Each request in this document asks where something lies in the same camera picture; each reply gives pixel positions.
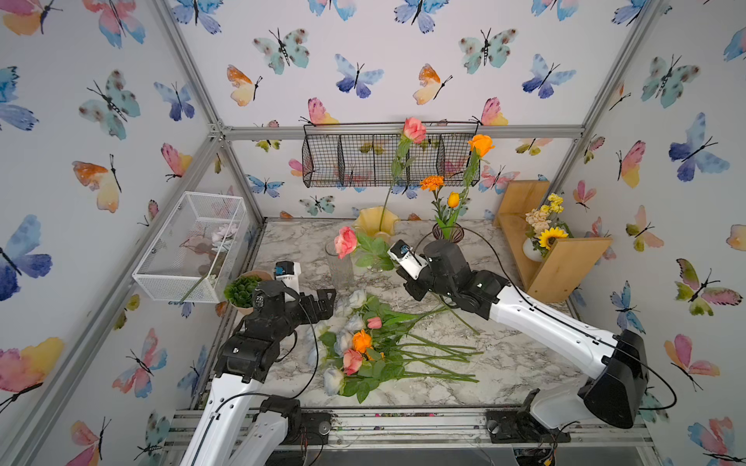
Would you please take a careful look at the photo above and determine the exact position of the orange yellow tulip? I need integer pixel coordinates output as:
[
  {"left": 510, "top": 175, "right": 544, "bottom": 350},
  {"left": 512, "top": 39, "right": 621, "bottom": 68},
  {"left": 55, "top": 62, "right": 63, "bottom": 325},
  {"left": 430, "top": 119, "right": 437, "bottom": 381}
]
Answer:
[{"left": 443, "top": 192, "right": 460, "bottom": 227}]

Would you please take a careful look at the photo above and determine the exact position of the orange rose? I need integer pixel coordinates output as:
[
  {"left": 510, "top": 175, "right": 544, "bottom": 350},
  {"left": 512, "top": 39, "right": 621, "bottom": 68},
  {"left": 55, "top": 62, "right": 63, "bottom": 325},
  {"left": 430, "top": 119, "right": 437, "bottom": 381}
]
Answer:
[
  {"left": 456, "top": 134, "right": 495, "bottom": 219},
  {"left": 352, "top": 330, "right": 372, "bottom": 355}
]

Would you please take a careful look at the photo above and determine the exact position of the small pink rosebud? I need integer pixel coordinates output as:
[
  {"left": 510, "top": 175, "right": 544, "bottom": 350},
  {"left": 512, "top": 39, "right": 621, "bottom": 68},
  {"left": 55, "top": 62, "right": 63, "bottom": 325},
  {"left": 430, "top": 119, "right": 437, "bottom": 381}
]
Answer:
[{"left": 367, "top": 316, "right": 383, "bottom": 330}]

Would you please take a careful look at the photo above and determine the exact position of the orange marigold flower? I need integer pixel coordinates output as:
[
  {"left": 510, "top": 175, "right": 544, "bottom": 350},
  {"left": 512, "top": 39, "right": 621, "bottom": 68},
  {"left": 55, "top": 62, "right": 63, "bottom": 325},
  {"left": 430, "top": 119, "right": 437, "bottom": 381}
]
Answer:
[{"left": 421, "top": 176, "right": 453, "bottom": 231}]

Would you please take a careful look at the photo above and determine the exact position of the pink rose tall stem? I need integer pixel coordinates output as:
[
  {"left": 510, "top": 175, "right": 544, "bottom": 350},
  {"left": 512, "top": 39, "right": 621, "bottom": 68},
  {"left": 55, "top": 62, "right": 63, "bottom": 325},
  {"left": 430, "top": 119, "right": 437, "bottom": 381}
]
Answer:
[{"left": 378, "top": 118, "right": 427, "bottom": 231}]

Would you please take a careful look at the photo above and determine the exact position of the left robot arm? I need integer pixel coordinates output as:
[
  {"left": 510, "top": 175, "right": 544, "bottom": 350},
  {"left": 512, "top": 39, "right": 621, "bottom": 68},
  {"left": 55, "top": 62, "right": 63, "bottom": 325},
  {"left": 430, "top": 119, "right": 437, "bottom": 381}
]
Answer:
[{"left": 181, "top": 281, "right": 337, "bottom": 465}]

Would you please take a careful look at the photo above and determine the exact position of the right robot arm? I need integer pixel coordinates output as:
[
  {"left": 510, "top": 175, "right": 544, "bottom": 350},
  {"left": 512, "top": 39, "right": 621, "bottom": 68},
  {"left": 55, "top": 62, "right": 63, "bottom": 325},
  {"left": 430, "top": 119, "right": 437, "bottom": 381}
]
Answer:
[{"left": 389, "top": 240, "right": 649, "bottom": 429}]

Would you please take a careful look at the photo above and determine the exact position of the white blue rose middle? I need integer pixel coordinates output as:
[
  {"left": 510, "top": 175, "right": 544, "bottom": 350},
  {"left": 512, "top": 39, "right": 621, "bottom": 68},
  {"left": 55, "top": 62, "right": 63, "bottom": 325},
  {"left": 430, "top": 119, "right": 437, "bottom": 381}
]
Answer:
[{"left": 344, "top": 315, "right": 366, "bottom": 334}]

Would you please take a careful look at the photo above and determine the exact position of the white blue rose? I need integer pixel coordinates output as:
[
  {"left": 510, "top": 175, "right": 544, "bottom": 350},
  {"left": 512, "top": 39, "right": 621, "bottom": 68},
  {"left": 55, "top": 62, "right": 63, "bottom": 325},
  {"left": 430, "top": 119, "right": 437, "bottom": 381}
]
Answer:
[
  {"left": 322, "top": 367, "right": 345, "bottom": 396},
  {"left": 349, "top": 289, "right": 367, "bottom": 310},
  {"left": 333, "top": 330, "right": 354, "bottom": 357},
  {"left": 344, "top": 315, "right": 366, "bottom": 334}
]

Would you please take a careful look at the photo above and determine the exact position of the white blue rose upper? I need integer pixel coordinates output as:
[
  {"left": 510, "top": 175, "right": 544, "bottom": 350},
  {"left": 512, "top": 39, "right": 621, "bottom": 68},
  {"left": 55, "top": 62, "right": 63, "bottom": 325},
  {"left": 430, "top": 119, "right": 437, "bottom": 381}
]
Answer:
[{"left": 349, "top": 289, "right": 367, "bottom": 310}]

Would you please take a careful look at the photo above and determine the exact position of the white blue rose left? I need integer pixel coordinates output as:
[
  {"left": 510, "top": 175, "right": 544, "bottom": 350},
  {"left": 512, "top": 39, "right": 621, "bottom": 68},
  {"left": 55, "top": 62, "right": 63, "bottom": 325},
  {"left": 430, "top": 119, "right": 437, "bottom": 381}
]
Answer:
[{"left": 333, "top": 330, "right": 354, "bottom": 357}]

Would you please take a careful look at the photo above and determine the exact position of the purple ribbed glass vase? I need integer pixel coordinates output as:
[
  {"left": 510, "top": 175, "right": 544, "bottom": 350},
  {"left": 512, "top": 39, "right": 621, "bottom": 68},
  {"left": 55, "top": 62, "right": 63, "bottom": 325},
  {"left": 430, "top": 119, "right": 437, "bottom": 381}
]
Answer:
[{"left": 432, "top": 223, "right": 465, "bottom": 244}]

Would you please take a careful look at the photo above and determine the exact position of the green succulent in pink pot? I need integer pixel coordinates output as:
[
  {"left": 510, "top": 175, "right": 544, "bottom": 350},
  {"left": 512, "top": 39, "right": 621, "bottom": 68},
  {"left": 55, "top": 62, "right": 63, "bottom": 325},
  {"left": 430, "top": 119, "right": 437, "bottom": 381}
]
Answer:
[{"left": 225, "top": 271, "right": 273, "bottom": 316}]

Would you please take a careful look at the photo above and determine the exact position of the clear glass vase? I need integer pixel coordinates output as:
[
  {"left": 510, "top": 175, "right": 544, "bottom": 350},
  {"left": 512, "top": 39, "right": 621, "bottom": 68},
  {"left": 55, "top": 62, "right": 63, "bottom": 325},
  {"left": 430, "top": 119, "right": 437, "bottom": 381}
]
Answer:
[{"left": 324, "top": 241, "right": 355, "bottom": 289}]

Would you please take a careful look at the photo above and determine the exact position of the yellow ruffled glass vase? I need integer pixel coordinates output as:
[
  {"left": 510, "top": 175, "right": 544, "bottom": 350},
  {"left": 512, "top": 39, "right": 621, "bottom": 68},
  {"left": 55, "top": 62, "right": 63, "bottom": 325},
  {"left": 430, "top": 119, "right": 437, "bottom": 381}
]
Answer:
[{"left": 353, "top": 206, "right": 400, "bottom": 242}]

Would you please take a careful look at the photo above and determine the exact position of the sunflower bouquet in white vase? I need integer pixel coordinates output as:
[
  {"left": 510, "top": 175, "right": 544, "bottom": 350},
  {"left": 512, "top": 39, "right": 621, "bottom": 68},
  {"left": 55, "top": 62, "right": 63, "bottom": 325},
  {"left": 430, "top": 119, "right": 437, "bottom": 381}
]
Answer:
[{"left": 523, "top": 193, "right": 573, "bottom": 262}]

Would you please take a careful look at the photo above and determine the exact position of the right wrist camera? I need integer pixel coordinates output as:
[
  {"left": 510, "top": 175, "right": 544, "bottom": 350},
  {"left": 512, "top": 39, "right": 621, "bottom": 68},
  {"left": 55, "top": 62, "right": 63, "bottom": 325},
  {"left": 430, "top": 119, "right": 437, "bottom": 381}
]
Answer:
[{"left": 388, "top": 240, "right": 427, "bottom": 281}]

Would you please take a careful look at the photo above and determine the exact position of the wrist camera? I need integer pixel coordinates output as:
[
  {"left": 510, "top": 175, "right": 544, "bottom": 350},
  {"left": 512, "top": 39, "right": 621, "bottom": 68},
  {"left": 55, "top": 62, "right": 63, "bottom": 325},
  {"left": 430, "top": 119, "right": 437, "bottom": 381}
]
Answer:
[
  {"left": 388, "top": 240, "right": 427, "bottom": 281},
  {"left": 274, "top": 260, "right": 301, "bottom": 300}
]

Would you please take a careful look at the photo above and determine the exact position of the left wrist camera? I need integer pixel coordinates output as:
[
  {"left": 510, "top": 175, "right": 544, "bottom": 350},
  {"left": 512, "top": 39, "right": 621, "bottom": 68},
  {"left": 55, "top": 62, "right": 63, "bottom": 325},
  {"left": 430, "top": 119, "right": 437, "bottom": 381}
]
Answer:
[{"left": 274, "top": 260, "right": 301, "bottom": 300}]

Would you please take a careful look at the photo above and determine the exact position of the white mesh wall box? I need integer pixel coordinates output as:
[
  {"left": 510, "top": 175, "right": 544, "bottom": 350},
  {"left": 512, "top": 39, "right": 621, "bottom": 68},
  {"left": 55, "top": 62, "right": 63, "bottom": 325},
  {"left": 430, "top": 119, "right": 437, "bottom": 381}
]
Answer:
[{"left": 132, "top": 191, "right": 248, "bottom": 304}]

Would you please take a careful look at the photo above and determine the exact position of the wooden wall shelf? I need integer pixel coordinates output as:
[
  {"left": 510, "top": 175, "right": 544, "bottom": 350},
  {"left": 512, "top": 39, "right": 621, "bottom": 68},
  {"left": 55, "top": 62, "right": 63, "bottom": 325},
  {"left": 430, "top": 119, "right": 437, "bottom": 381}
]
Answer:
[{"left": 493, "top": 179, "right": 614, "bottom": 304}]

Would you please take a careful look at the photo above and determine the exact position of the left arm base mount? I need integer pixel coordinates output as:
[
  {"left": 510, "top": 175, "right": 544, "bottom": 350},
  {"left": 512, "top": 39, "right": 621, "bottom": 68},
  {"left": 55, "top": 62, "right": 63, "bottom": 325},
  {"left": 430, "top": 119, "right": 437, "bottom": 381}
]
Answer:
[{"left": 253, "top": 395, "right": 332, "bottom": 447}]

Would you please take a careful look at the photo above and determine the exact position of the aluminium front rail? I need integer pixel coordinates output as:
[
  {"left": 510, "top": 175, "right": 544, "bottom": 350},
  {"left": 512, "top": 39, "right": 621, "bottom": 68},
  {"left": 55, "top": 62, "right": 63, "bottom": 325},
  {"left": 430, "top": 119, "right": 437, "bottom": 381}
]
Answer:
[{"left": 162, "top": 406, "right": 657, "bottom": 450}]

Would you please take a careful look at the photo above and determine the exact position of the black wire wall basket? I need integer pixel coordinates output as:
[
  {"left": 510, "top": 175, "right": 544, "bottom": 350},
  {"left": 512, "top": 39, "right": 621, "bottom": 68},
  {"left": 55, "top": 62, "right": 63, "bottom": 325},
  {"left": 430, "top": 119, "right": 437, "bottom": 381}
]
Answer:
[{"left": 301, "top": 120, "right": 483, "bottom": 188}]

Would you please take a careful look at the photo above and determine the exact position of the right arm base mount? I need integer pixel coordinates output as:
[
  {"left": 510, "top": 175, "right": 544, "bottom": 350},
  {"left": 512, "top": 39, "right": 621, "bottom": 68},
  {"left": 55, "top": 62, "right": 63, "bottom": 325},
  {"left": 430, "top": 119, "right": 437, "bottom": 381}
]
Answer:
[{"left": 485, "top": 388, "right": 571, "bottom": 444}]

